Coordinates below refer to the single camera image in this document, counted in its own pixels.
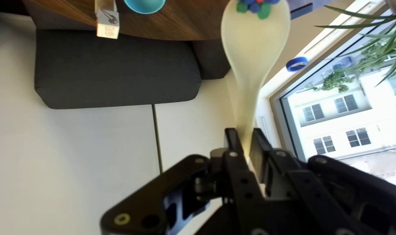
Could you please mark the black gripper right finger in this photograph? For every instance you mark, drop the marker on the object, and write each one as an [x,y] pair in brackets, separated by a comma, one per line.
[347,201]

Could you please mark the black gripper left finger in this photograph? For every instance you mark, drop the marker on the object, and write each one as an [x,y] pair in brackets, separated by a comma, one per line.
[171,202]

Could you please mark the white plastic spoon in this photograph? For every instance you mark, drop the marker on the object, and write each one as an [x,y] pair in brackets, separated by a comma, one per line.
[253,46]

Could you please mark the blue cap on windowsill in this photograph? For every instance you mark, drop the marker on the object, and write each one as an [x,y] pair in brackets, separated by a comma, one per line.
[297,65]

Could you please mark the potted green plant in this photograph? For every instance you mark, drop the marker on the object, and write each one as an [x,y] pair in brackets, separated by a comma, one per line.
[380,46]

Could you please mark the dark grey bench cushion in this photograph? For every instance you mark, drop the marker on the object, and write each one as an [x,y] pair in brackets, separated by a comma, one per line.
[78,70]

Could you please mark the teal measuring scoop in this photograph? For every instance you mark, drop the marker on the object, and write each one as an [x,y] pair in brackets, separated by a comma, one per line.
[146,7]

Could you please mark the small white carton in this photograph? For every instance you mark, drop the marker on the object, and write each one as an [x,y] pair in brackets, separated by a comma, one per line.
[108,19]

